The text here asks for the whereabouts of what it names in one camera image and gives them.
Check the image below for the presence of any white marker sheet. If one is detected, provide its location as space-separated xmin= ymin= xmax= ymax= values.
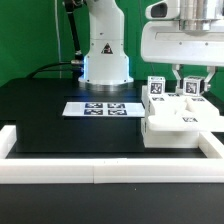
xmin=62 ymin=102 xmax=145 ymax=117

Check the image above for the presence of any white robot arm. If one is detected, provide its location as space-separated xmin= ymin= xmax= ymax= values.
xmin=81 ymin=0 xmax=224 ymax=87

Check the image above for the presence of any black cable on table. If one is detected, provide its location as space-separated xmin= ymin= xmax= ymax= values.
xmin=26 ymin=61 xmax=84 ymax=80

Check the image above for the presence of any white chair seat plate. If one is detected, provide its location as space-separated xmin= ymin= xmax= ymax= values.
xmin=141 ymin=85 xmax=199 ymax=148

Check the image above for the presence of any black camera stand pole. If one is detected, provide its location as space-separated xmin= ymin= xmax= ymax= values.
xmin=63 ymin=0 xmax=83 ymax=60

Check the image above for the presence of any white U-shaped fence frame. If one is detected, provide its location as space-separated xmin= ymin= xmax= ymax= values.
xmin=0 ymin=125 xmax=224 ymax=184

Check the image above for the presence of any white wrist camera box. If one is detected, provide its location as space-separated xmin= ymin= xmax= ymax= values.
xmin=145 ymin=0 xmax=180 ymax=20

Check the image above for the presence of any white chair back frame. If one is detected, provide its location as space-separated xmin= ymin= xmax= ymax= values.
xmin=145 ymin=94 xmax=224 ymax=132

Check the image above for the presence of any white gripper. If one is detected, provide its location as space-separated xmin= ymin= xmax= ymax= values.
xmin=141 ymin=21 xmax=224 ymax=93

